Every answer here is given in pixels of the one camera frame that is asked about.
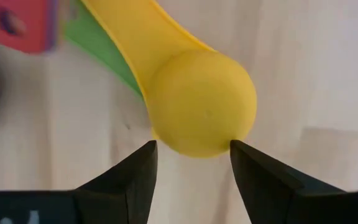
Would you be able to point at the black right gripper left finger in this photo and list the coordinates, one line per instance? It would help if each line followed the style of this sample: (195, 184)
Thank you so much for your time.
(73, 208)

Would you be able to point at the yellow measuring cup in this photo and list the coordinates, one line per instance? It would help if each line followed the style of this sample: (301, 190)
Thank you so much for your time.
(197, 102)

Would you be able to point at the green measuring cup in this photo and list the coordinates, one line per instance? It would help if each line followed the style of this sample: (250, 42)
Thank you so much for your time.
(101, 46)

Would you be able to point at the red measuring cup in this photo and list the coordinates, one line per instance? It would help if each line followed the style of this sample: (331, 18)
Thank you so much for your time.
(14, 25)

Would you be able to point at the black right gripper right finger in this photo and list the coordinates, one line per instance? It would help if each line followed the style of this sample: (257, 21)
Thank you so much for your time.
(306, 205)

